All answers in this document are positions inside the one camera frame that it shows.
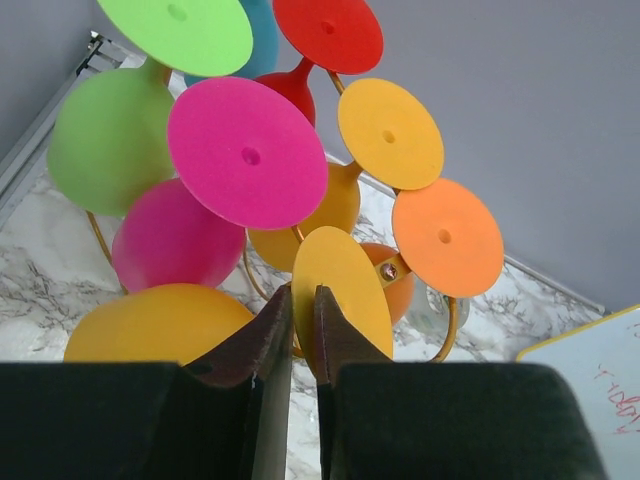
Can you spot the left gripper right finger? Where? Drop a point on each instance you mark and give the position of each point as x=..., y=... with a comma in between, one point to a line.
x=381, y=419

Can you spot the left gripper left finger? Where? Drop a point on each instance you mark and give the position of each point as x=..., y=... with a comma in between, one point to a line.
x=221, y=416

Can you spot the yellow wine glass front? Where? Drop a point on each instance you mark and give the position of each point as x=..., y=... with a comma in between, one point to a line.
x=160, y=325

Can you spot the yellow wine glass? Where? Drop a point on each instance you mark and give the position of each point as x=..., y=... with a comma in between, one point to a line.
x=160, y=325
x=391, y=136

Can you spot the orange wine glass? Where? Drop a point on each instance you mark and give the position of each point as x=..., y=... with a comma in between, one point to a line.
x=448, y=238

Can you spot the pink wine glass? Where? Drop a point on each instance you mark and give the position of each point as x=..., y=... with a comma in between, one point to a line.
x=246, y=158

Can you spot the yellow wine glass rear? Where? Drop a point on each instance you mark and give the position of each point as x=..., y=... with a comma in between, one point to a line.
x=391, y=136

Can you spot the green wine glass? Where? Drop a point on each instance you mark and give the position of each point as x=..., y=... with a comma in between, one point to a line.
x=109, y=142

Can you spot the red wine glass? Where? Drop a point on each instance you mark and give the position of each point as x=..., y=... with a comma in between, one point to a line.
x=339, y=36

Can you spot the cyan wine glass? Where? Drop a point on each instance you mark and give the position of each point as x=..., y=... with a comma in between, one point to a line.
x=262, y=40

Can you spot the clear tape roll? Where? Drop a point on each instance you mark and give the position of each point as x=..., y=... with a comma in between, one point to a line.
x=429, y=311

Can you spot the yellow framed whiteboard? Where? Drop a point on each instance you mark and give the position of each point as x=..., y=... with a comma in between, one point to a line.
x=600, y=362

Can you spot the gold wire glass rack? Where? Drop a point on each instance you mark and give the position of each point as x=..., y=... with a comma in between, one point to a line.
x=392, y=270

